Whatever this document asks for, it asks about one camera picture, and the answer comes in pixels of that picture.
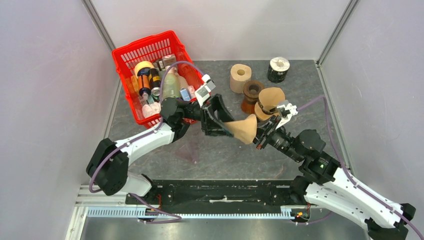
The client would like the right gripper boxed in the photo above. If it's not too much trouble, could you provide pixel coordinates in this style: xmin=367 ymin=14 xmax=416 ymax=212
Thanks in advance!
xmin=237 ymin=114 xmax=304 ymax=163

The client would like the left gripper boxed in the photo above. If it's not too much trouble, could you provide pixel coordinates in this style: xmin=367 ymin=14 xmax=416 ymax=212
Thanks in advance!
xmin=182 ymin=93 xmax=240 ymax=138

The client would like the light wooden ring holder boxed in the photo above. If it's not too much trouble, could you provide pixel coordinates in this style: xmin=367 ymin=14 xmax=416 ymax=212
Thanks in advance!
xmin=254 ymin=103 xmax=279 ymax=121

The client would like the clear pink plastic cone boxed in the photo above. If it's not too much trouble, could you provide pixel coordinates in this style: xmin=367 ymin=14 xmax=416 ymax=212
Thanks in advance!
xmin=175 ymin=143 xmax=199 ymax=165

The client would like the dark wooden ring holder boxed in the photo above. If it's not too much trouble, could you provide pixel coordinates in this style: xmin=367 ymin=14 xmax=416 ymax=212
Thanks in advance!
xmin=243 ymin=80 xmax=265 ymax=99

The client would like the brown paper coffee filter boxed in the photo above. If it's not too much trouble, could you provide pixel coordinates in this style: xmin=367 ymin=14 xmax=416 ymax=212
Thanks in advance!
xmin=257 ymin=87 xmax=286 ymax=115

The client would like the red plastic basket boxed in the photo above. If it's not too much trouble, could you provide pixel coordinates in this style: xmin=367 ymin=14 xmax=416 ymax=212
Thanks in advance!
xmin=112 ymin=30 xmax=204 ymax=129

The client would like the amber glass carafe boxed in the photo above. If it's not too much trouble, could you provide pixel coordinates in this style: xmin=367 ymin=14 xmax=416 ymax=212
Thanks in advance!
xmin=241 ymin=96 xmax=258 ymax=115

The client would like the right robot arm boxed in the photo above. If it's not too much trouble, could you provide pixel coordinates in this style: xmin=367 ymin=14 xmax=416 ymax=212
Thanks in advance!
xmin=253 ymin=126 xmax=416 ymax=240

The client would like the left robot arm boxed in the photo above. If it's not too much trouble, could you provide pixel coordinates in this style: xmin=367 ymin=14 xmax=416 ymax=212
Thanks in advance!
xmin=86 ymin=94 xmax=235 ymax=204

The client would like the beige paper towel roll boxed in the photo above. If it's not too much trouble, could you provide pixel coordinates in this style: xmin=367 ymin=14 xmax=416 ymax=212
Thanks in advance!
xmin=229 ymin=63 xmax=252 ymax=94

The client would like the green bottle pink cap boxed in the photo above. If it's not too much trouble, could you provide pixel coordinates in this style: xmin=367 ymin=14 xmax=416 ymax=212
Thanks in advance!
xmin=162 ymin=67 xmax=181 ymax=100

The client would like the pink cloth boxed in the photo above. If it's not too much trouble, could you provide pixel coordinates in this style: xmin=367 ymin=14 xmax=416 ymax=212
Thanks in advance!
xmin=142 ymin=102 xmax=161 ymax=118

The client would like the black wrapped paper roll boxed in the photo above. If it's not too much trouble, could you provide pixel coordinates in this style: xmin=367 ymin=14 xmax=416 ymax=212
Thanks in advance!
xmin=267 ymin=56 xmax=290 ymax=83

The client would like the black orange can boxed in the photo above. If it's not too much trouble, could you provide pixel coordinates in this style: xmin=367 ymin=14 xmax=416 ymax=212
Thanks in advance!
xmin=137 ymin=68 xmax=161 ymax=98

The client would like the yellow tape roll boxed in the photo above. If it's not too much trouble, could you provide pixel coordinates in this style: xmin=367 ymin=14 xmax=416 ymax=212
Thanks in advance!
xmin=133 ymin=61 xmax=155 ymax=77

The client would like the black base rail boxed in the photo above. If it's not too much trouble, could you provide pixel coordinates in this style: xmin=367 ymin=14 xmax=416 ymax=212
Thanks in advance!
xmin=143 ymin=179 xmax=307 ymax=214

